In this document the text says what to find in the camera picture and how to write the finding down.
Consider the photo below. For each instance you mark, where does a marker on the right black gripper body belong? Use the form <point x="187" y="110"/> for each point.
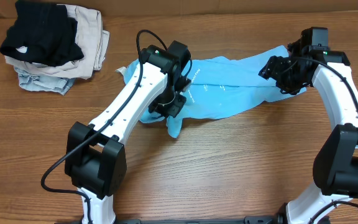
<point x="288" y="77"/>

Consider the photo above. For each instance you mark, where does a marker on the beige folded garment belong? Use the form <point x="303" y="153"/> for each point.
<point x="90" y="37"/>

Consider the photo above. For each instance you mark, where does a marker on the light denim folded garment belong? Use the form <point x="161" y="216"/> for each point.
<point x="31" y="82"/>

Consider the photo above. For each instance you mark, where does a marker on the light blue printed t-shirt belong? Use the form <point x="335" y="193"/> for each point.
<point x="221" y="88"/>

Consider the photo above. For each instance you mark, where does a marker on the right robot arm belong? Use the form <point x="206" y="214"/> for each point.
<point x="335" y="168"/>

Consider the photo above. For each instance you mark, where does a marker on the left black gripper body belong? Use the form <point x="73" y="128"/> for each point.
<point x="168" y="103"/>

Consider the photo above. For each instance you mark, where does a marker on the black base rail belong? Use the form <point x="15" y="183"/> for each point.
<point x="246" y="220"/>

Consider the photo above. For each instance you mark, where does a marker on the black folded garment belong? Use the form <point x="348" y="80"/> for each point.
<point x="42" y="33"/>

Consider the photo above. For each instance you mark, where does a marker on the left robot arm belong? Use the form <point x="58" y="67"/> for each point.
<point x="97" y="164"/>

